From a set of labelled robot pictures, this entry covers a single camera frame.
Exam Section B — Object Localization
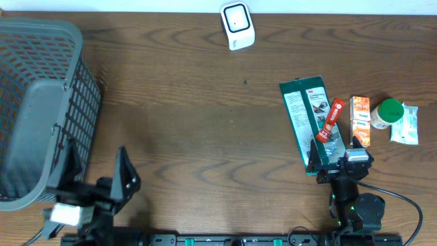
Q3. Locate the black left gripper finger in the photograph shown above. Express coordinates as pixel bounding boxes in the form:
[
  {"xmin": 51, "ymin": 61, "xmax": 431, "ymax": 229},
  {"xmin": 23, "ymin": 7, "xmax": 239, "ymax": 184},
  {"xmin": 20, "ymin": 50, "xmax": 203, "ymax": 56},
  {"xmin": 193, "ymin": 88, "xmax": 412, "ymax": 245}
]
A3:
[
  {"xmin": 47, "ymin": 139, "xmax": 82, "ymax": 189},
  {"xmin": 110, "ymin": 146, "xmax": 141, "ymax": 214}
]

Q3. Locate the orange small box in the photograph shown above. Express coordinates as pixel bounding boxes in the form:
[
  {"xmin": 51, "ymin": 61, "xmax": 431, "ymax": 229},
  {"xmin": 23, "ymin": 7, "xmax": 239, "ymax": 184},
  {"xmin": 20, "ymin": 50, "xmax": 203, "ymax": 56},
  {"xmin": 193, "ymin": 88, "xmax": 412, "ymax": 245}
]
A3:
[
  {"xmin": 350, "ymin": 120, "xmax": 371, "ymax": 148},
  {"xmin": 350, "ymin": 96, "xmax": 370, "ymax": 122}
]

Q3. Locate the red stick sachet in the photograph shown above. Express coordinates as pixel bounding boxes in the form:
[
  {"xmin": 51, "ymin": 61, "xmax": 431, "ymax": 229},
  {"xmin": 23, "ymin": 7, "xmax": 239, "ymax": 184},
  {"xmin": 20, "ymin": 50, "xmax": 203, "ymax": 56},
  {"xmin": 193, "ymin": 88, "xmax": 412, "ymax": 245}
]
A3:
[{"xmin": 316, "ymin": 98, "xmax": 346, "ymax": 144}]

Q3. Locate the green lid jar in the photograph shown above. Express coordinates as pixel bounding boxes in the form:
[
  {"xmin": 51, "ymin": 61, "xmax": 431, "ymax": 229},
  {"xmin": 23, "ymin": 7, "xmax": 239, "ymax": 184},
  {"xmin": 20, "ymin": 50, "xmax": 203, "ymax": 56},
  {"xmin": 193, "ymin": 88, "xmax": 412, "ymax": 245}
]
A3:
[{"xmin": 370, "ymin": 98, "xmax": 404, "ymax": 129}]

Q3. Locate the mint green snack packet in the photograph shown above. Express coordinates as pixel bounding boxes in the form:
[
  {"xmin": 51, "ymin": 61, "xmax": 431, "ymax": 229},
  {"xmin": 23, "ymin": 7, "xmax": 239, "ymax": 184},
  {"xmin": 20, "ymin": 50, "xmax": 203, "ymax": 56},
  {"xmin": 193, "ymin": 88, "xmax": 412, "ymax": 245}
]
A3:
[{"xmin": 391, "ymin": 103, "xmax": 419, "ymax": 145}]

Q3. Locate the green white package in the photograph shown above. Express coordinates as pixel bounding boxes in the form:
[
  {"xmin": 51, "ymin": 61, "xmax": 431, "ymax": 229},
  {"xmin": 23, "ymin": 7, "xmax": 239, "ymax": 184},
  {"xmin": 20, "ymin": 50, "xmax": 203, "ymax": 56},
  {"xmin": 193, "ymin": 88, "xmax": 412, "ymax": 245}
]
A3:
[{"xmin": 279, "ymin": 76, "xmax": 346, "ymax": 166}]

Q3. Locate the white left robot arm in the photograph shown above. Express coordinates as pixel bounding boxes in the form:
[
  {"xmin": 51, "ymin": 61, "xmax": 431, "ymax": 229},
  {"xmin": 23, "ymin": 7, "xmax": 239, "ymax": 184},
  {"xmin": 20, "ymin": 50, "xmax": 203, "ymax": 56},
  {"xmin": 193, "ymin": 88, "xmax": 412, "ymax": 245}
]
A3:
[{"xmin": 43, "ymin": 139, "xmax": 149, "ymax": 245}]

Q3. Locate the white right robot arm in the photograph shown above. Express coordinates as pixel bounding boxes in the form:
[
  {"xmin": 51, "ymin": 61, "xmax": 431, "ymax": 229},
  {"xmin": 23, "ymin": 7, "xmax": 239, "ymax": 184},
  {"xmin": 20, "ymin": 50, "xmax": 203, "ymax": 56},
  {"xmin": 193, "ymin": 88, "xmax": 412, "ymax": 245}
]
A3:
[{"xmin": 307, "ymin": 137, "xmax": 385, "ymax": 246}]

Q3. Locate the white barcode scanner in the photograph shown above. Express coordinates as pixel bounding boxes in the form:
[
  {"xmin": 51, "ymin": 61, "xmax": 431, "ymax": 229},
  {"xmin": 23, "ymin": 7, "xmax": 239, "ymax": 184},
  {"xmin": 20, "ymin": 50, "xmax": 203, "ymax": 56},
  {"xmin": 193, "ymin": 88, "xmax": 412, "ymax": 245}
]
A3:
[{"xmin": 221, "ymin": 1, "xmax": 255, "ymax": 51}]

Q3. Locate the grey plastic basket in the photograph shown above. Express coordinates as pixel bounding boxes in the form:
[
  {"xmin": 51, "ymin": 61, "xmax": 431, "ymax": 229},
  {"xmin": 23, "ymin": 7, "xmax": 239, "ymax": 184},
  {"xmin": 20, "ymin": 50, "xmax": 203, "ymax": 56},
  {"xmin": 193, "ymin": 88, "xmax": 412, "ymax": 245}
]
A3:
[{"xmin": 1, "ymin": 18, "xmax": 102, "ymax": 211}]

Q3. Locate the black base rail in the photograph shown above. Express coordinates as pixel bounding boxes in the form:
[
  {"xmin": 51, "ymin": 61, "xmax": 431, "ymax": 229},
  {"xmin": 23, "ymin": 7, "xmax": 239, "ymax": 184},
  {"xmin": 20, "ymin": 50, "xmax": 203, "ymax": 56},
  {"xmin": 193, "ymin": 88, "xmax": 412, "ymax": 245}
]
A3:
[{"xmin": 61, "ymin": 233, "xmax": 404, "ymax": 246}]

